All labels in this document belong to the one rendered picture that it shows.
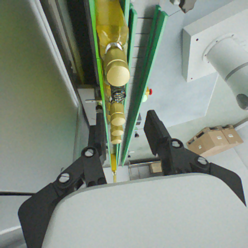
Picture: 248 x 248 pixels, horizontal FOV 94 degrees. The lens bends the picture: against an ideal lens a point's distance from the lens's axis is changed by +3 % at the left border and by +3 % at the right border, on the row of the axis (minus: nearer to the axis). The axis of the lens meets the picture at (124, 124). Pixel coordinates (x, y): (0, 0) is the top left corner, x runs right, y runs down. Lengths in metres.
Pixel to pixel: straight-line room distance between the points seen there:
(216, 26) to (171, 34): 0.15
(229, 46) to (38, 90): 0.63
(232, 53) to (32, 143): 0.65
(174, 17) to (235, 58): 0.27
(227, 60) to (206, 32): 0.13
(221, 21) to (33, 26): 0.58
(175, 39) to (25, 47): 0.58
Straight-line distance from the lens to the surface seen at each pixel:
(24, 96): 0.20
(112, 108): 0.27
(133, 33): 0.37
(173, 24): 0.65
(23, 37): 0.24
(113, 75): 0.17
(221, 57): 0.64
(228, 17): 0.66
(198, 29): 0.63
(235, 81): 0.58
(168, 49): 0.68
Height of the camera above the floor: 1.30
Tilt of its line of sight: 31 degrees down
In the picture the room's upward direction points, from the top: 171 degrees clockwise
